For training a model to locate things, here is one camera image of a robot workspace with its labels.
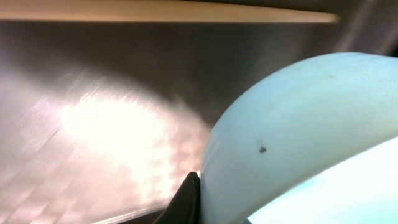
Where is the brown serving tray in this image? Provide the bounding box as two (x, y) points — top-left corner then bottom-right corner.
(1, 1), (397, 223)

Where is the wooden chopstick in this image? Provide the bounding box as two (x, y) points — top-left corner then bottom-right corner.
(1, 0), (340, 23)

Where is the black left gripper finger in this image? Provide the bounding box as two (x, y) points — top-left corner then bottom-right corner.
(153, 172), (200, 224)

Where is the light blue bowl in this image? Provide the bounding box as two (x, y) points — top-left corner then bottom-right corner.
(201, 52), (397, 223)

